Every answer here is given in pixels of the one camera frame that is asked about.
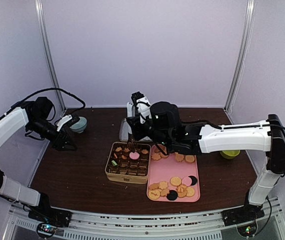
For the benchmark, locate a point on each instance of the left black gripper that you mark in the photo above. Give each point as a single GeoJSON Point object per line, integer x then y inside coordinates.
{"type": "Point", "coordinates": [58, 142]}

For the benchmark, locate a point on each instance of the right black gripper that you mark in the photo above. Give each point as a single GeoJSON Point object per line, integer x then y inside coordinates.
{"type": "Point", "coordinates": [138, 135]}

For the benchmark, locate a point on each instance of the pink round cookie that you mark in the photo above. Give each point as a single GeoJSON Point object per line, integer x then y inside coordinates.
{"type": "Point", "coordinates": [134, 155]}
{"type": "Point", "coordinates": [187, 181]}

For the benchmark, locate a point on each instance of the metal tongs white handle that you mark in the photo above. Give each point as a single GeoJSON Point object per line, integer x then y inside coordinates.
{"type": "Point", "coordinates": [133, 144]}

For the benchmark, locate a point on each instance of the green round cookie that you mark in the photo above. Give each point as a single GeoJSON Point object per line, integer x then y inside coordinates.
{"type": "Point", "coordinates": [113, 163]}

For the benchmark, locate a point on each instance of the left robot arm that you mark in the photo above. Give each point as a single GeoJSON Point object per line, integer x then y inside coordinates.
{"type": "Point", "coordinates": [21, 127]}

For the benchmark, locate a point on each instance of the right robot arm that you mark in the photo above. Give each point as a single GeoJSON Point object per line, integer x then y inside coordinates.
{"type": "Point", "coordinates": [161, 123]}

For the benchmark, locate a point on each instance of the silver tin lid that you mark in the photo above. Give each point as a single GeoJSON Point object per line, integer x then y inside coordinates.
{"type": "Point", "coordinates": [125, 132]}

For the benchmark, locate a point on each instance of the light blue ceramic bowl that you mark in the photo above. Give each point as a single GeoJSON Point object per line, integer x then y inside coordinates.
{"type": "Point", "coordinates": [79, 126]}

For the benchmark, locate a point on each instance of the gold cookie tin box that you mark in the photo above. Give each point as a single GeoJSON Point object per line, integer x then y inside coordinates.
{"type": "Point", "coordinates": [133, 171]}

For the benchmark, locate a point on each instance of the pink plastic tray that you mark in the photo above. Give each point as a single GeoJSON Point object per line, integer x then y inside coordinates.
{"type": "Point", "coordinates": [166, 172]}

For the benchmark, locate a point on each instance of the clock face round cookie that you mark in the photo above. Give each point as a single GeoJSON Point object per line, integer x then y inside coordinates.
{"type": "Point", "coordinates": [154, 194]}

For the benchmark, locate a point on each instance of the black sandwich cookie bottom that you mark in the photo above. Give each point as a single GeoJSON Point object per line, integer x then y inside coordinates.
{"type": "Point", "coordinates": [172, 195]}

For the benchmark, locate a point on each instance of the black sandwich cookie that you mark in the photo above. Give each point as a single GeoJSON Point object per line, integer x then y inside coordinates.
{"type": "Point", "coordinates": [193, 180]}
{"type": "Point", "coordinates": [172, 195]}

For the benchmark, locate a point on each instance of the swirl butter cookie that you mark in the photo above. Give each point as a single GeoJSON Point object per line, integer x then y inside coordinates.
{"type": "Point", "coordinates": [181, 188]}

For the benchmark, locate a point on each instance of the black sandwich cookie right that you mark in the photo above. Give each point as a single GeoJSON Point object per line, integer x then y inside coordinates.
{"type": "Point", "coordinates": [193, 180]}

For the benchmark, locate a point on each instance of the green plastic bowl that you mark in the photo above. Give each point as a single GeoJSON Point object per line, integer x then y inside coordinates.
{"type": "Point", "coordinates": [229, 154]}

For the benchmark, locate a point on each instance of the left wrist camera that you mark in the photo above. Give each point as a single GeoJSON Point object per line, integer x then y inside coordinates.
{"type": "Point", "coordinates": [67, 120]}

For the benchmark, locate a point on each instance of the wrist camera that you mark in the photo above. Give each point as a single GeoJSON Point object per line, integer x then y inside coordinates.
{"type": "Point", "coordinates": [141, 107]}
{"type": "Point", "coordinates": [67, 120]}

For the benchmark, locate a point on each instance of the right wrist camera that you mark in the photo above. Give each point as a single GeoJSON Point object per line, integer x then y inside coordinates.
{"type": "Point", "coordinates": [141, 107]}

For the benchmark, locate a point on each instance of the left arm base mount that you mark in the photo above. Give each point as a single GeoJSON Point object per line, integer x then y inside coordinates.
{"type": "Point", "coordinates": [55, 217]}

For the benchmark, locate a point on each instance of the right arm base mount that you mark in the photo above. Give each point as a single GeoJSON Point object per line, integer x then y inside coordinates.
{"type": "Point", "coordinates": [238, 216]}

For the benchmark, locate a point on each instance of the right aluminium frame post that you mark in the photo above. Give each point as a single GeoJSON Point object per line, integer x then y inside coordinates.
{"type": "Point", "coordinates": [243, 49]}

